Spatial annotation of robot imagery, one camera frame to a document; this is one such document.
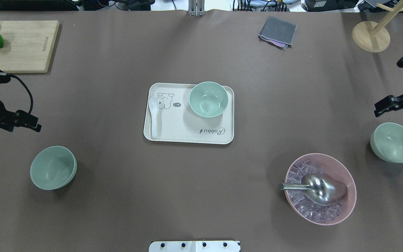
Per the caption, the bamboo cutting board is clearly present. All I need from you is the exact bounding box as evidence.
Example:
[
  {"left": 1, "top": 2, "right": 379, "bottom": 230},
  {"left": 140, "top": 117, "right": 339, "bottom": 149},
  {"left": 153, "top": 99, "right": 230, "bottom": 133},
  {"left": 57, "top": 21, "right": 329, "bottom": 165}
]
[{"left": 0, "top": 20, "right": 59, "bottom": 74}]

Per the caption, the metal scoop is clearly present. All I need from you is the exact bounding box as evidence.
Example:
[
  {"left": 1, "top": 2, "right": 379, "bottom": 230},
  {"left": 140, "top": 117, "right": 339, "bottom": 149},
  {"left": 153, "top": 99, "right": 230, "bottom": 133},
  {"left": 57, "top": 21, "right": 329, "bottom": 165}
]
[{"left": 278, "top": 174, "right": 347, "bottom": 205}]

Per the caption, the green bowl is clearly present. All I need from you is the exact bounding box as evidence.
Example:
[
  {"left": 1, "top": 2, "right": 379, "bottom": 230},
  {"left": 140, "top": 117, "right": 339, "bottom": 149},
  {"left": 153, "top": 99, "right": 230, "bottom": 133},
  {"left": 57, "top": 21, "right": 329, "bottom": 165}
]
[
  {"left": 30, "top": 146, "right": 77, "bottom": 190},
  {"left": 370, "top": 122, "right": 403, "bottom": 163},
  {"left": 189, "top": 82, "right": 229, "bottom": 118}
]

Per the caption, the cream rabbit tray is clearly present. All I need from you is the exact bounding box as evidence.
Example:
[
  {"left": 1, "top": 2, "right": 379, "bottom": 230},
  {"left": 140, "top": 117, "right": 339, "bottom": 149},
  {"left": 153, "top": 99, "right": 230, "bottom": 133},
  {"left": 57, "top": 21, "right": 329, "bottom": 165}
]
[{"left": 143, "top": 83, "right": 235, "bottom": 145}]

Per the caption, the pink bowl of ice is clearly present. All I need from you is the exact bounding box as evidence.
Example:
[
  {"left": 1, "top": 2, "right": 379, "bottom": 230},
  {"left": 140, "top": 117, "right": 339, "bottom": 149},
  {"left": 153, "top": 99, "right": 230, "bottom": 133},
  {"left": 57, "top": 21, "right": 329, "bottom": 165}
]
[{"left": 284, "top": 153, "right": 357, "bottom": 225}]

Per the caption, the white ceramic spoon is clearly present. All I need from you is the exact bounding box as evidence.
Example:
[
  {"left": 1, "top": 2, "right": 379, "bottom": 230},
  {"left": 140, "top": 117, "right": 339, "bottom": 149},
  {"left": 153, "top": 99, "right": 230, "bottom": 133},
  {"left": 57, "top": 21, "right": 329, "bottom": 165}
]
[{"left": 148, "top": 96, "right": 159, "bottom": 139}]

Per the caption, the grey folded cloth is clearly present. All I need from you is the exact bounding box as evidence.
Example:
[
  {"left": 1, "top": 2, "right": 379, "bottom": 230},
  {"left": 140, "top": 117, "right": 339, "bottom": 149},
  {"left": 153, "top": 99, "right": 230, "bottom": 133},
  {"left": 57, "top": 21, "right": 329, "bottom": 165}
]
[{"left": 258, "top": 16, "right": 298, "bottom": 50}]

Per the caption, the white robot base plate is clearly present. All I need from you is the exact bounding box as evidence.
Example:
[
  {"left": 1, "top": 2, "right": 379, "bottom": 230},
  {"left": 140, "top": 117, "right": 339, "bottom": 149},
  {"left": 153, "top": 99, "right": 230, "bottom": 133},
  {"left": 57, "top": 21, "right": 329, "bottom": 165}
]
[{"left": 148, "top": 240, "right": 241, "bottom": 252}]

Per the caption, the wooden mug stand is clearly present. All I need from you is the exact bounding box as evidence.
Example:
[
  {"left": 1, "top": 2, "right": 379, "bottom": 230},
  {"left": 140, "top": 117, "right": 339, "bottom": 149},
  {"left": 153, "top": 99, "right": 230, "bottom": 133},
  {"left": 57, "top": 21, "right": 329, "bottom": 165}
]
[{"left": 352, "top": 0, "right": 403, "bottom": 53}]

